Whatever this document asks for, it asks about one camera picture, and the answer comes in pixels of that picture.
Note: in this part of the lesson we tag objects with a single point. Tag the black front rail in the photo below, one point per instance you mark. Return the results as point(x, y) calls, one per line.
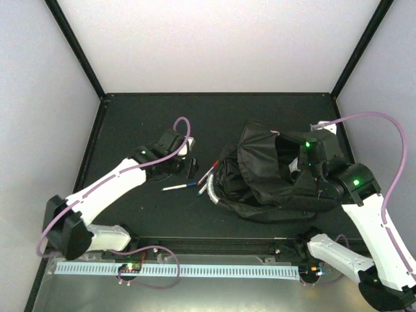
point(282, 249)

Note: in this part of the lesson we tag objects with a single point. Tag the blue cap marker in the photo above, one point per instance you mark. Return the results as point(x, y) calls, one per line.
point(183, 186)

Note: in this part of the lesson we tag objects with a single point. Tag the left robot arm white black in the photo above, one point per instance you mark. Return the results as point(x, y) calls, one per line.
point(69, 222)

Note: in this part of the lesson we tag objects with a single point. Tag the red cap marker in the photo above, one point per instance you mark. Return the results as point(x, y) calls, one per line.
point(205, 176)

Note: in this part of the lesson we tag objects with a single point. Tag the white tissue packet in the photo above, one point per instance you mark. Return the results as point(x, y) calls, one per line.
point(293, 166)

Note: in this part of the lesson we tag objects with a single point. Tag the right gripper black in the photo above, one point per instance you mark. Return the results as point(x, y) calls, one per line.
point(303, 162)

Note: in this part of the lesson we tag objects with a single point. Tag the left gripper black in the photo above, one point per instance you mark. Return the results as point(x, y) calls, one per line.
point(192, 172)

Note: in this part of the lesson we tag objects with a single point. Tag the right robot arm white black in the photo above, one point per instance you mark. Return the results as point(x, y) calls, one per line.
point(386, 279)

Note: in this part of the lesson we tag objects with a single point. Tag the left black frame post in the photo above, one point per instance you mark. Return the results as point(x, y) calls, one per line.
point(66, 29)

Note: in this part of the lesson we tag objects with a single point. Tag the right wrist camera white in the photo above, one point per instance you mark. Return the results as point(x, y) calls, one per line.
point(324, 125)

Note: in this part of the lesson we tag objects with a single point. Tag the black frame post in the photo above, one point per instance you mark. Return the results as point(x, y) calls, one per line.
point(370, 30)
point(66, 29)

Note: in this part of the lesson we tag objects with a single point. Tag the right black frame post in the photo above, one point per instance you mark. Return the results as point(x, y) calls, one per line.
point(370, 30)

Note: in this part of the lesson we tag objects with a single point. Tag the black student bag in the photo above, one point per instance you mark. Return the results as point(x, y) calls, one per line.
point(252, 178)

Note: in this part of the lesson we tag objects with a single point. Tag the green cap marker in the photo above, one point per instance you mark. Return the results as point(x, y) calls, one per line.
point(202, 190)

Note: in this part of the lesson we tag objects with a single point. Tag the light blue slotted cable duct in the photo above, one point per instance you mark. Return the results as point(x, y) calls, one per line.
point(184, 271)

